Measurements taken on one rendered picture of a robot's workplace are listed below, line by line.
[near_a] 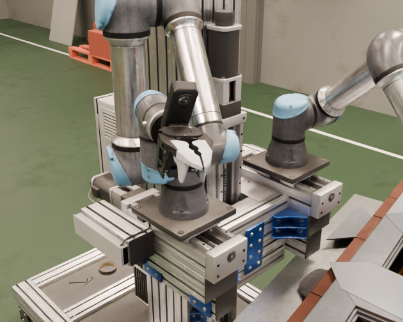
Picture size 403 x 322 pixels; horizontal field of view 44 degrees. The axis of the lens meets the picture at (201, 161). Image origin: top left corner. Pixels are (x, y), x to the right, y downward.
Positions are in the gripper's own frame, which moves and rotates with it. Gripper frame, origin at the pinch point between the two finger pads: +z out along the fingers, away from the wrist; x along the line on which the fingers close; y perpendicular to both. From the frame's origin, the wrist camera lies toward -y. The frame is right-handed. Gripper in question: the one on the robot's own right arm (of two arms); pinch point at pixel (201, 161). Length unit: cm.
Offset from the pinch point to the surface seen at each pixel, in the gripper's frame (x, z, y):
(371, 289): -67, -26, 54
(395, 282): -75, -26, 53
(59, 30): -38, -875, 133
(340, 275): -62, -34, 54
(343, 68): -315, -407, 75
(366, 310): -61, -19, 55
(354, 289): -62, -27, 54
